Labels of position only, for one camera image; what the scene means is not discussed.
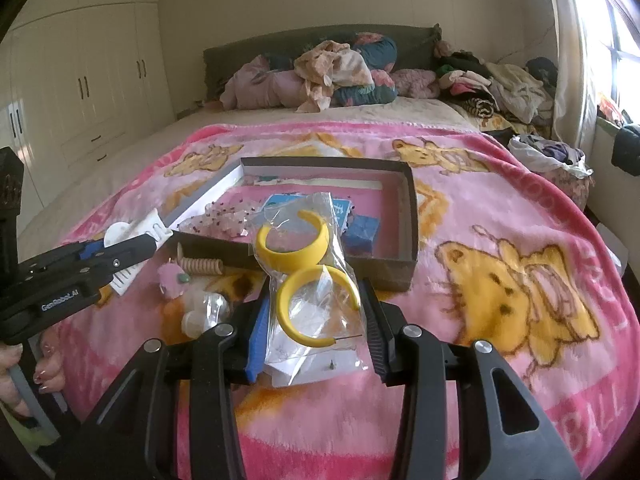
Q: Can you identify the window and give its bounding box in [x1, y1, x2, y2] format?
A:
[600, 0, 640, 128]

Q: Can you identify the pink pom-pom hair clip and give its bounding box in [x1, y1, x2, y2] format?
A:
[157, 261, 194, 302]

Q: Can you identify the pink printed blanket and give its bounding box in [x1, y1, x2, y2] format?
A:
[50, 120, 640, 480]

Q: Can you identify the pearl hair clip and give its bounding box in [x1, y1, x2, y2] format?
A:
[180, 291, 234, 342]

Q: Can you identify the cream curtain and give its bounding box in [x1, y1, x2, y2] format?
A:
[542, 0, 622, 152]

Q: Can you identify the beige floral cloth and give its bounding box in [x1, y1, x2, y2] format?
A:
[294, 40, 376, 114]

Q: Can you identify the clear plastic earring bag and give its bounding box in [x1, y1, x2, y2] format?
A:
[252, 192, 375, 390]

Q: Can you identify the pink pillow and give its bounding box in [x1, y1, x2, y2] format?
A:
[220, 56, 322, 112]

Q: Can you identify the dark blue floral pillow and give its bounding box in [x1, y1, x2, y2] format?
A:
[331, 32, 402, 109]

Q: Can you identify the white hair claw clip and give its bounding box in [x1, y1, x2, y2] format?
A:
[102, 207, 174, 297]

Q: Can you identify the person's left hand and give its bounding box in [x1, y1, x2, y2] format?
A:
[0, 331, 67, 421]

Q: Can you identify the pink fluffy cloth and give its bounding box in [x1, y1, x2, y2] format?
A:
[389, 67, 442, 102]

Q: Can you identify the pile of clothes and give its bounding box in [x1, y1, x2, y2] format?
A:
[434, 49, 562, 133]

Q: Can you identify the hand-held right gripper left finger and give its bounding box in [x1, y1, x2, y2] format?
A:
[55, 287, 273, 480]

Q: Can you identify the beige spiral hair tie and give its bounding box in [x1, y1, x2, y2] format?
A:
[176, 242, 224, 277]

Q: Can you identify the small blue box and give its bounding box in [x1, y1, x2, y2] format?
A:
[346, 212, 377, 257]

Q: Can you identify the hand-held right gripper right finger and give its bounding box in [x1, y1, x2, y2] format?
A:
[357, 280, 583, 480]

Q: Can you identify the blue printed booklet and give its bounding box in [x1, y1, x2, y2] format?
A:
[262, 193, 357, 237]

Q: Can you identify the beige bedspread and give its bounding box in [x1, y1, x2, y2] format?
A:
[17, 96, 496, 242]

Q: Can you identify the yellow hoop earring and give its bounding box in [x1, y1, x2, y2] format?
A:
[274, 266, 362, 348]
[255, 208, 333, 274]

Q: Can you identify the dark cardboard box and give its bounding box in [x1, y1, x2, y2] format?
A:
[165, 156, 420, 293]

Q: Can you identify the sheer pink scrunchie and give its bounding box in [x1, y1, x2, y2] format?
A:
[184, 199, 267, 239]

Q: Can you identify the dark green headboard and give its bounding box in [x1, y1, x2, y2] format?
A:
[202, 24, 444, 107]

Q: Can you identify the white plastic bag of clothes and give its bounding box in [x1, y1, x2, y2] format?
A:
[507, 132, 594, 180]

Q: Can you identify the cream wardrobe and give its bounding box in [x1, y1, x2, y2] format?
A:
[0, 0, 177, 211]

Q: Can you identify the dark cloth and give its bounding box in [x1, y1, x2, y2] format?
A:
[611, 122, 640, 178]

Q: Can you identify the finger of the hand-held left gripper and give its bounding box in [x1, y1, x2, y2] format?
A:
[17, 249, 162, 287]
[60, 232, 174, 264]

